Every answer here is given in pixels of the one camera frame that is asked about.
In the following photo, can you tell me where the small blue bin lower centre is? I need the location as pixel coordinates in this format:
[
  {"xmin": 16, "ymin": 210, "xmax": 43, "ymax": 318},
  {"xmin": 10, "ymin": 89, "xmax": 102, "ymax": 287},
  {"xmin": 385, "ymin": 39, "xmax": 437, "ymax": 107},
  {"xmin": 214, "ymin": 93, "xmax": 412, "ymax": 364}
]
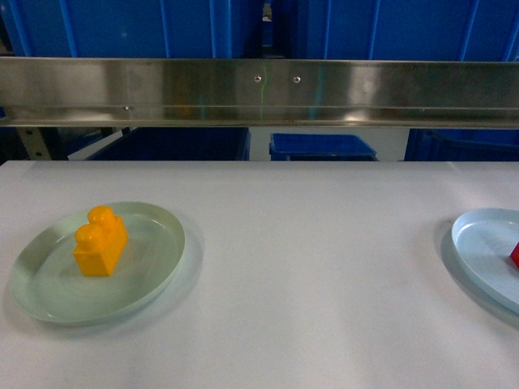
[{"xmin": 269, "ymin": 133, "xmax": 377, "ymax": 161}]

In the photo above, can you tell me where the pale blue round plate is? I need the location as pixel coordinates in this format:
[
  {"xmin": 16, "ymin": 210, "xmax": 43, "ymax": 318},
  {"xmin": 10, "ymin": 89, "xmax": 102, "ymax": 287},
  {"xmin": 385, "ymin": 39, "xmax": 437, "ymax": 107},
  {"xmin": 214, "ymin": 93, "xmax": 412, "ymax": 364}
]
[{"xmin": 451, "ymin": 208, "xmax": 518, "ymax": 314}]

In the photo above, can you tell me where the pale green round plate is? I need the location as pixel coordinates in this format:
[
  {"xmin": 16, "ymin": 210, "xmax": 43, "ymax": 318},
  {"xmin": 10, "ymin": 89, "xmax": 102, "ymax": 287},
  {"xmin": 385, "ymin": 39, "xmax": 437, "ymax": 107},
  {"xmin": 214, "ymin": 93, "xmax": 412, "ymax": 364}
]
[{"xmin": 8, "ymin": 202, "xmax": 186, "ymax": 326}]

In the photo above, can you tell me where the red toy building block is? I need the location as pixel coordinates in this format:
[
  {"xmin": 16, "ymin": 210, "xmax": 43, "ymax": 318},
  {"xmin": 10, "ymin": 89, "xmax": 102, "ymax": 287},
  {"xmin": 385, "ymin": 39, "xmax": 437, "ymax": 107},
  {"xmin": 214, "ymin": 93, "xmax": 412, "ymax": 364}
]
[{"xmin": 509, "ymin": 243, "xmax": 519, "ymax": 267}]

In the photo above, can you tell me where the yellow toy building block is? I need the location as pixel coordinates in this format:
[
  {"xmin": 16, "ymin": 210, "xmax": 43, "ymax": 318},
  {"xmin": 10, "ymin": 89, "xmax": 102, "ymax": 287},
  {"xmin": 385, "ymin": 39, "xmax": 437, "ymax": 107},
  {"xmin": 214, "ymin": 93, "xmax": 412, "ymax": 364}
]
[{"xmin": 73, "ymin": 205, "xmax": 129, "ymax": 276}]

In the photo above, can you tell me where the large blue bin left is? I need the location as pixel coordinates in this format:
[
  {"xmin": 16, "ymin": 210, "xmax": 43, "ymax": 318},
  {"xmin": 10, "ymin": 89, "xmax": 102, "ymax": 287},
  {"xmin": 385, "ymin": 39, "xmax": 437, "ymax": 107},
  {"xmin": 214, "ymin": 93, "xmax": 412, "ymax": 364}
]
[{"xmin": 1, "ymin": 1, "xmax": 264, "ymax": 58}]

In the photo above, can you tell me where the stainless steel shelf rail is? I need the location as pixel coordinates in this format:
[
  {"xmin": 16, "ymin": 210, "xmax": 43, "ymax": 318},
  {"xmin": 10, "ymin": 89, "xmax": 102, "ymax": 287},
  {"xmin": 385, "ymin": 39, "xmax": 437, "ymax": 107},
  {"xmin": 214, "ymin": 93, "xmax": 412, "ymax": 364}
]
[{"xmin": 1, "ymin": 57, "xmax": 518, "ymax": 129}]

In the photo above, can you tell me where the blue bin lower right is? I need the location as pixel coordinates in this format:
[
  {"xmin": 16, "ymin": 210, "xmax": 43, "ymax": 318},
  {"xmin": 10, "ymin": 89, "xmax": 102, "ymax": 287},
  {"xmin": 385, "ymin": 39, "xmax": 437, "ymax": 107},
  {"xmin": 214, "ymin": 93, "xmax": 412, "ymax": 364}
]
[{"xmin": 404, "ymin": 129, "xmax": 518, "ymax": 162}]

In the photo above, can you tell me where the large blue bin right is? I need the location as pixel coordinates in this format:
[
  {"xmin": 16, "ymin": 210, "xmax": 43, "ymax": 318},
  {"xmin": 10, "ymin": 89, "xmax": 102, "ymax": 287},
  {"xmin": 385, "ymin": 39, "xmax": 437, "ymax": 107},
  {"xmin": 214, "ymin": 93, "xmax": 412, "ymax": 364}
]
[{"xmin": 271, "ymin": 0, "xmax": 518, "ymax": 62}]

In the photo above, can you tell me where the large blue bin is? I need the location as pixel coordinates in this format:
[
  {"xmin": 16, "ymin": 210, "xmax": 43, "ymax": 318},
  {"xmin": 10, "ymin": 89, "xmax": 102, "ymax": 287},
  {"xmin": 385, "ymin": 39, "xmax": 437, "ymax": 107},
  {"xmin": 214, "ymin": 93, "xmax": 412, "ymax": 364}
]
[
  {"xmin": 1, "ymin": 1, "xmax": 264, "ymax": 58},
  {"xmin": 271, "ymin": 0, "xmax": 518, "ymax": 62}
]

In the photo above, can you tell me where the blue bin lower left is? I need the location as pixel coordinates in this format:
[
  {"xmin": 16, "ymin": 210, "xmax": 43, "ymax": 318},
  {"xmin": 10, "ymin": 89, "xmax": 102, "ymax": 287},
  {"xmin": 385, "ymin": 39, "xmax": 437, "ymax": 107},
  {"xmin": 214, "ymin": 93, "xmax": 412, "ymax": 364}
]
[{"xmin": 88, "ymin": 127, "xmax": 251, "ymax": 161}]

